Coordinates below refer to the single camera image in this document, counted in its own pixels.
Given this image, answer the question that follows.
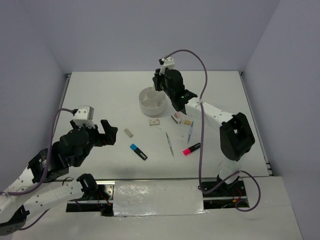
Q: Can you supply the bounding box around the pink capped black highlighter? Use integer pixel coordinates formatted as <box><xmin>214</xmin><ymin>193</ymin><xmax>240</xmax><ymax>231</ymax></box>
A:
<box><xmin>182</xmin><ymin>142</ymin><xmax>201</xmax><ymax>156</ymax></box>

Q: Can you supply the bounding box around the white round divided organizer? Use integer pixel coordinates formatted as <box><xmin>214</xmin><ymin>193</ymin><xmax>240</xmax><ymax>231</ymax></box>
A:
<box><xmin>138</xmin><ymin>87</ymin><xmax>167</xmax><ymax>117</ymax></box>

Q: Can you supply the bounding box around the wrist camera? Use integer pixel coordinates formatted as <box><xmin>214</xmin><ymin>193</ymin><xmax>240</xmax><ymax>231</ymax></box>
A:
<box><xmin>159</xmin><ymin>56</ymin><xmax>175</xmax><ymax>75</ymax></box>
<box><xmin>72</xmin><ymin>105</ymin><xmax>95</xmax><ymax>128</ymax></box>

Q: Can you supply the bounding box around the blue ballpoint pen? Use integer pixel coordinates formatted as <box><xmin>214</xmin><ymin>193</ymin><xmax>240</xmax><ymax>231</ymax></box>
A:
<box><xmin>187</xmin><ymin>121</ymin><xmax>194</xmax><ymax>144</ymax></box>

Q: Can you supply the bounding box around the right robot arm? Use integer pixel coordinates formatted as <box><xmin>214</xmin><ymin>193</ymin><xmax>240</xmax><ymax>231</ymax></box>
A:
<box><xmin>152</xmin><ymin>68</ymin><xmax>255</xmax><ymax>196</ymax></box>

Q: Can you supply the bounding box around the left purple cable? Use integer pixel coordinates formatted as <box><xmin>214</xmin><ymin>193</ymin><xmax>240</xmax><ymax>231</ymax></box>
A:
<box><xmin>0</xmin><ymin>108</ymin><xmax>76</xmax><ymax>231</ymax></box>

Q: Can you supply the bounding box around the green pen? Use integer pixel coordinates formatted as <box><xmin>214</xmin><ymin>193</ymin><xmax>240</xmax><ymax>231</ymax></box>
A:
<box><xmin>165</xmin><ymin>132</ymin><xmax>175</xmax><ymax>158</ymax></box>

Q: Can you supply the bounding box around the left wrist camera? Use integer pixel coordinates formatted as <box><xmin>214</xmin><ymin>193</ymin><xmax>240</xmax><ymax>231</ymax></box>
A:
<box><xmin>72</xmin><ymin>105</ymin><xmax>95</xmax><ymax>128</ymax></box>

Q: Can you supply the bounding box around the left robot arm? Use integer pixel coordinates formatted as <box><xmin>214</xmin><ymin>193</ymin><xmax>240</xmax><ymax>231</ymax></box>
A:
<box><xmin>0</xmin><ymin>119</ymin><xmax>118</xmax><ymax>236</ymax></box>

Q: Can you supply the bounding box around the beige eraser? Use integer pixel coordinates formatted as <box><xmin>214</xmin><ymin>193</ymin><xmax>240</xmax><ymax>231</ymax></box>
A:
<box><xmin>124</xmin><ymin>128</ymin><xmax>134</xmax><ymax>138</ymax></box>

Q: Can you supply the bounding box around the white boxed eraser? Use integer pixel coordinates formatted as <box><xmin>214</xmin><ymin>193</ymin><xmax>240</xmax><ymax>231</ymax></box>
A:
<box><xmin>148</xmin><ymin>118</ymin><xmax>160</xmax><ymax>126</ymax></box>

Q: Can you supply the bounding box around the silver foil covered plate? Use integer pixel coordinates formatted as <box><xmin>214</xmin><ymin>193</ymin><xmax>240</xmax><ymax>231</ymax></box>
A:
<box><xmin>113</xmin><ymin>180</ymin><xmax>206</xmax><ymax>217</ymax></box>

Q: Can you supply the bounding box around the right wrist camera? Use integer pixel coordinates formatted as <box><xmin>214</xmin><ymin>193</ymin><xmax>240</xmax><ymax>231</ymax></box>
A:
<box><xmin>159</xmin><ymin>56</ymin><xmax>175</xmax><ymax>75</ymax></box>

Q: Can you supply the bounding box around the blue capped black highlighter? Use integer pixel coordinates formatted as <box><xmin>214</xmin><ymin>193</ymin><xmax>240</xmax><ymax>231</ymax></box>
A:
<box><xmin>130</xmin><ymin>144</ymin><xmax>148</xmax><ymax>161</ymax></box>

